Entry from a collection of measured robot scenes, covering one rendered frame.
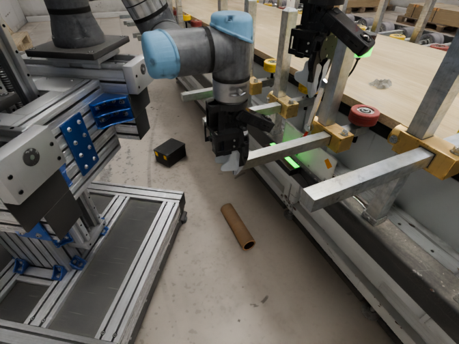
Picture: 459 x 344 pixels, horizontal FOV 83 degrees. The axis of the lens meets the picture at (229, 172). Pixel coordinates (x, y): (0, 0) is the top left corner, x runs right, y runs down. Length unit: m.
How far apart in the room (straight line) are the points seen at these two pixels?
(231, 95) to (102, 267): 1.01
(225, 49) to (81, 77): 0.63
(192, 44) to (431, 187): 0.76
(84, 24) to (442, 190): 1.13
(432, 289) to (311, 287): 0.78
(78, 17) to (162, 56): 0.55
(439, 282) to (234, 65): 0.64
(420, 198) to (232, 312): 0.89
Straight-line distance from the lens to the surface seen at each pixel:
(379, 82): 1.09
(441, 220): 0.97
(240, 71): 0.51
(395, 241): 0.79
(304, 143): 0.74
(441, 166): 0.64
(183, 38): 0.47
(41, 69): 1.10
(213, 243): 1.53
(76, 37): 0.98
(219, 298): 1.37
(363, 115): 0.84
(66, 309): 1.29
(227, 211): 1.57
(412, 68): 1.35
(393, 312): 1.34
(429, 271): 0.78
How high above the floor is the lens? 1.25
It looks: 40 degrees down
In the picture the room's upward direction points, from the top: straight up
